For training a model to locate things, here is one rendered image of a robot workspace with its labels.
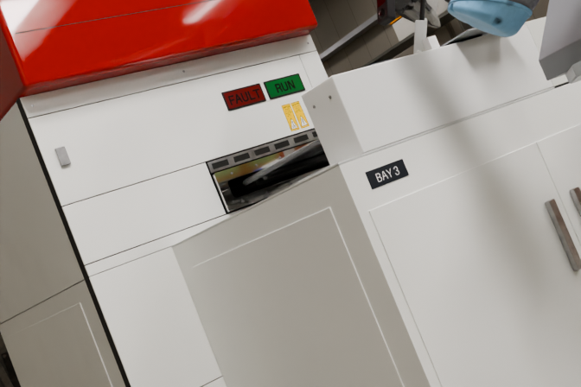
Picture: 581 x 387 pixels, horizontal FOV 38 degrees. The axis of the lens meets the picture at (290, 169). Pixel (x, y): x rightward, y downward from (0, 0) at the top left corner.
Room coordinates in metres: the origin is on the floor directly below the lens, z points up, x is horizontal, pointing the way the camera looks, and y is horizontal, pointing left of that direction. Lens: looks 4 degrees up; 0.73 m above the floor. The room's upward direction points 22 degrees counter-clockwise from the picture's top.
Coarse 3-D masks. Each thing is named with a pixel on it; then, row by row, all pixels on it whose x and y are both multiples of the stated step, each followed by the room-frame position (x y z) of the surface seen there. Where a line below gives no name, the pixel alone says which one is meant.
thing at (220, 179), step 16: (304, 144) 2.12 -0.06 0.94; (256, 160) 2.02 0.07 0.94; (272, 160) 2.05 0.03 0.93; (224, 176) 1.96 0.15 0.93; (240, 176) 2.01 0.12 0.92; (304, 176) 2.09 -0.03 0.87; (224, 192) 1.95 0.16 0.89; (256, 192) 2.00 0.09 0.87; (272, 192) 2.03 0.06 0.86; (224, 208) 1.96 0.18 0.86
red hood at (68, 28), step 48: (0, 0) 1.71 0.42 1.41; (48, 0) 1.77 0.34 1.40; (96, 0) 1.83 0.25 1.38; (144, 0) 1.90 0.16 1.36; (192, 0) 1.98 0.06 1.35; (240, 0) 2.06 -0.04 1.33; (288, 0) 2.15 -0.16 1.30; (0, 48) 1.74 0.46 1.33; (48, 48) 1.74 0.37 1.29; (96, 48) 1.81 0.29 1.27; (144, 48) 1.87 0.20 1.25; (192, 48) 1.95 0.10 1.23; (240, 48) 2.09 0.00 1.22; (0, 96) 1.81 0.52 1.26
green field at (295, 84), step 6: (288, 78) 2.15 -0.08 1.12; (294, 78) 2.16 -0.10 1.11; (270, 84) 2.11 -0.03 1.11; (276, 84) 2.12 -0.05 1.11; (282, 84) 2.13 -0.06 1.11; (288, 84) 2.14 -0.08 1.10; (294, 84) 2.16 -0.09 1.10; (300, 84) 2.17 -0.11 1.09; (270, 90) 2.11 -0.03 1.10; (276, 90) 2.12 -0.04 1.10; (282, 90) 2.13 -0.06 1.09; (288, 90) 2.14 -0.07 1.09; (294, 90) 2.15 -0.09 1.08; (276, 96) 2.11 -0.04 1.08
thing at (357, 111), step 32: (384, 64) 1.47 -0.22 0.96; (416, 64) 1.52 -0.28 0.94; (448, 64) 1.57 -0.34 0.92; (480, 64) 1.62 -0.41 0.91; (512, 64) 1.67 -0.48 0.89; (320, 96) 1.43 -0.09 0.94; (352, 96) 1.41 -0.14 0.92; (384, 96) 1.45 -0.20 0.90; (416, 96) 1.50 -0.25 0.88; (448, 96) 1.54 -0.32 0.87; (480, 96) 1.59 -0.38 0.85; (512, 96) 1.65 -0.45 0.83; (320, 128) 1.46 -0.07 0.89; (352, 128) 1.40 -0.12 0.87; (384, 128) 1.44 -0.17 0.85; (416, 128) 1.48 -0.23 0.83
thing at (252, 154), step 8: (296, 136) 2.12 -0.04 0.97; (304, 136) 2.13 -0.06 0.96; (312, 136) 2.15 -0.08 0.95; (272, 144) 2.07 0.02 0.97; (280, 144) 2.09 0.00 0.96; (288, 144) 2.10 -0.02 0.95; (296, 144) 2.11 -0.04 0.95; (240, 152) 2.01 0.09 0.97; (248, 152) 2.03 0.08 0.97; (256, 152) 2.04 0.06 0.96; (264, 152) 2.05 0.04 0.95; (272, 152) 2.07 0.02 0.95; (216, 160) 1.97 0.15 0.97; (224, 160) 1.98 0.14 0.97; (232, 160) 1.99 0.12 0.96; (240, 160) 2.01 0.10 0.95; (248, 160) 2.02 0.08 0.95; (216, 168) 1.97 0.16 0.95; (224, 168) 1.98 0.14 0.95
